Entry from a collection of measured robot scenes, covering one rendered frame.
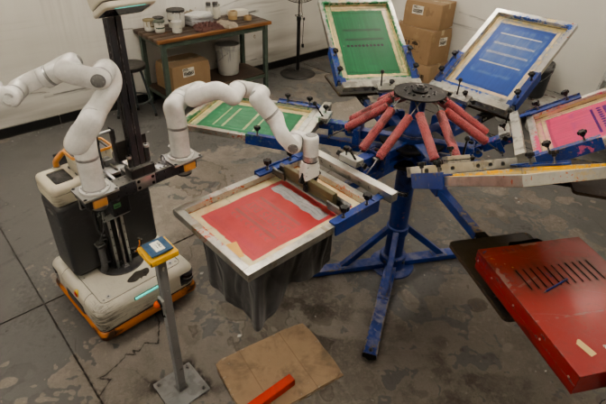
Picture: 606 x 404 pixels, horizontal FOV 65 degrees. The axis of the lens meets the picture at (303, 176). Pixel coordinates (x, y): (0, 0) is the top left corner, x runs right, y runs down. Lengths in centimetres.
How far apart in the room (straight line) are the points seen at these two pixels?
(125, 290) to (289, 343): 99
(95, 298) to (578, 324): 236
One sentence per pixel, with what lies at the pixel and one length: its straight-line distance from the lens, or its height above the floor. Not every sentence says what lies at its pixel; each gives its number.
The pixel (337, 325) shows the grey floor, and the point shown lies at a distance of 305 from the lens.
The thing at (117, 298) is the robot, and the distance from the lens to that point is 295.
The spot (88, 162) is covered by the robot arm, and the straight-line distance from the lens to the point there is 214.
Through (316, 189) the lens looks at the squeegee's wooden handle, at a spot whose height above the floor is 103.
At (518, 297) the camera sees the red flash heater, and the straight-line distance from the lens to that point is 184.
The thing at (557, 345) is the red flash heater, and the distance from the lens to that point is 173.
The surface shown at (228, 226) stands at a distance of 220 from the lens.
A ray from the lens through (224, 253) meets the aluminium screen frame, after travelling 200.
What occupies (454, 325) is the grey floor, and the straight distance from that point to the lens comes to 321.
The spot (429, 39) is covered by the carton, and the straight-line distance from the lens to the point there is 615.
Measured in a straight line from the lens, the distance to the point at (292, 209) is 229.
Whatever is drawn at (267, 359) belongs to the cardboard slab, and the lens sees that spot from 286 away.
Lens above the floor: 229
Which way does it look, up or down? 32 degrees down
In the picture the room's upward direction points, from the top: 2 degrees clockwise
